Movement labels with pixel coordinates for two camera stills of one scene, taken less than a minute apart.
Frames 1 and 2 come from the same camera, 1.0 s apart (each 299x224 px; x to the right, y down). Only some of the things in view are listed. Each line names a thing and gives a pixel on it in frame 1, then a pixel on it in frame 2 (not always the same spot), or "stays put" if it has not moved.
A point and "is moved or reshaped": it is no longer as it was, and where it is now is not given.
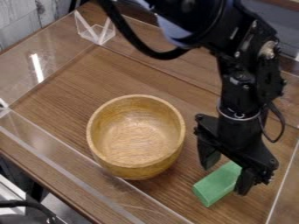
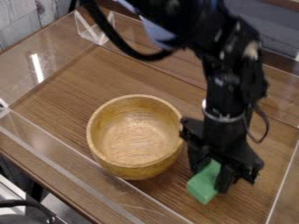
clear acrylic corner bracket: [98, 34] stays put
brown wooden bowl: [135, 135] stays put
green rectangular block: [218, 185] is moved or reshaped
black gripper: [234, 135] -> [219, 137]
